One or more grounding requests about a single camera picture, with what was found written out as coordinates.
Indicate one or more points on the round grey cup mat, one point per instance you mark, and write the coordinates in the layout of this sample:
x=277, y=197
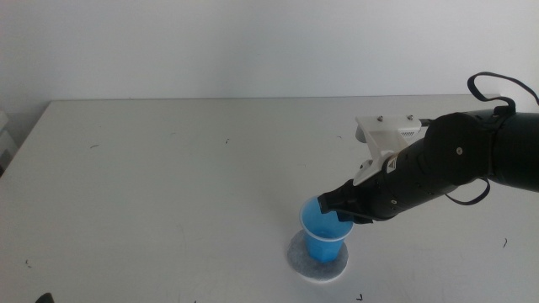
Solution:
x=302, y=269

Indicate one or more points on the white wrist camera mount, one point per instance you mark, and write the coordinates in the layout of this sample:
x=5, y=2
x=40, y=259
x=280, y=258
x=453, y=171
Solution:
x=385, y=136

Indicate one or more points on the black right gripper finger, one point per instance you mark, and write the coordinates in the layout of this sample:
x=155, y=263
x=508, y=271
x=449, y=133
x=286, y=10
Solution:
x=353, y=217
x=334, y=201

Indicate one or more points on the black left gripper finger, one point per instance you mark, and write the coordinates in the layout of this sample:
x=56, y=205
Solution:
x=44, y=299

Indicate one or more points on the blue plastic cup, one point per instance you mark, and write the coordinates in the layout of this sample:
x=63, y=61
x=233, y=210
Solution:
x=322, y=248

